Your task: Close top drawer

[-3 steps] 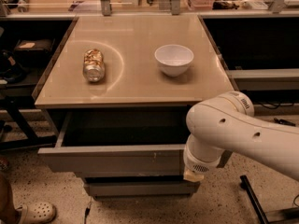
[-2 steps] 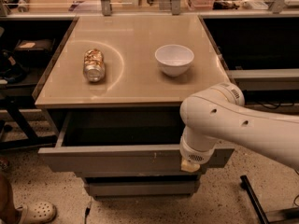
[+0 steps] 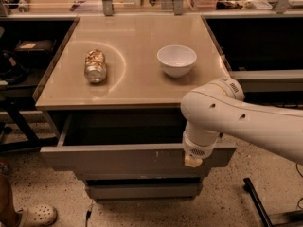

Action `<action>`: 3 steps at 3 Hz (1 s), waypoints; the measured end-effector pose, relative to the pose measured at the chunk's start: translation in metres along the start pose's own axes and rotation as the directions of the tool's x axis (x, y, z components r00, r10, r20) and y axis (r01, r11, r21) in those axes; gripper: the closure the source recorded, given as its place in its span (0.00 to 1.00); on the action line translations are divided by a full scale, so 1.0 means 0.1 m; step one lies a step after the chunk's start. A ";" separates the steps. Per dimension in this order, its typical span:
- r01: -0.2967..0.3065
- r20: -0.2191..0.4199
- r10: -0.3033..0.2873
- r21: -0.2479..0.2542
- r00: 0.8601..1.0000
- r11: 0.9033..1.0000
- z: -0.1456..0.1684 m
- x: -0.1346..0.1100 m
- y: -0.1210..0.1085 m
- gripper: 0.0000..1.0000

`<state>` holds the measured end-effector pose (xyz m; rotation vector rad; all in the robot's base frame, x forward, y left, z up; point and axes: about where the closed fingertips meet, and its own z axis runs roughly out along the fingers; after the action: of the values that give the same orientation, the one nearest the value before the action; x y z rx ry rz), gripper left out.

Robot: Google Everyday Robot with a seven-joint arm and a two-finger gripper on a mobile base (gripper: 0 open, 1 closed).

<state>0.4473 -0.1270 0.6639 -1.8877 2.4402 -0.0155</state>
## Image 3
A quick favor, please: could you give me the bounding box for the yellow foam-padded gripper finger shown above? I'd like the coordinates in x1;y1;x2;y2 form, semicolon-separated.
184;154;203;167

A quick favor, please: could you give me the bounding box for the black box on shelf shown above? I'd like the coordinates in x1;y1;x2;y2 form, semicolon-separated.
14;40;56;59

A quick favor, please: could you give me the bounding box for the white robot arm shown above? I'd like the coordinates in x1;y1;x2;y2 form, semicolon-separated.
181;77;303;165

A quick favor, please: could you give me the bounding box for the grey top drawer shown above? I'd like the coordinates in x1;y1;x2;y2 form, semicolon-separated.
40;112;238;172

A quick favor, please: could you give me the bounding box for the grey drawer cabinet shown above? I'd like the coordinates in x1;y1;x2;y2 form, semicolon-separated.
34;15;234;187

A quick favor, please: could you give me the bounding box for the white clog shoe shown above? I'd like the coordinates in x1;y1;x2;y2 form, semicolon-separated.
18;204;57;227

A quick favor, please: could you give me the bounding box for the silver can lying down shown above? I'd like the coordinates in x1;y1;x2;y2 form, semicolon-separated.
84;49;107;83

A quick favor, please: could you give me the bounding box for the person's bare leg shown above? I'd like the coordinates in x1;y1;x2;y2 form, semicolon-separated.
0;175;22;227

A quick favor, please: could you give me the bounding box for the grey drawer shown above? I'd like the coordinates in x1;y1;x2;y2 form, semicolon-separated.
85;183;202;200
40;112;238;172
76;167;209;181

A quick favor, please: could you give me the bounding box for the white ceramic bowl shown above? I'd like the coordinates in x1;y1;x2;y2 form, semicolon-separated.
157;44;197;78

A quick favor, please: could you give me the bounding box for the grey middle drawer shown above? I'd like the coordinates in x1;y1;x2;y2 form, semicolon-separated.
76;167;209;181

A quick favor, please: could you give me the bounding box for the grey bottom drawer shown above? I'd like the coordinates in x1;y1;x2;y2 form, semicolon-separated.
85;183;202;200

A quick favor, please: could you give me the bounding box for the black metal stand base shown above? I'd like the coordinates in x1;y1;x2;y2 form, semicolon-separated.
243;178;303;227

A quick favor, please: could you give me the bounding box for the black table leg frame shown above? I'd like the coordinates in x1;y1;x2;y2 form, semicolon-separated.
0;98;58;152

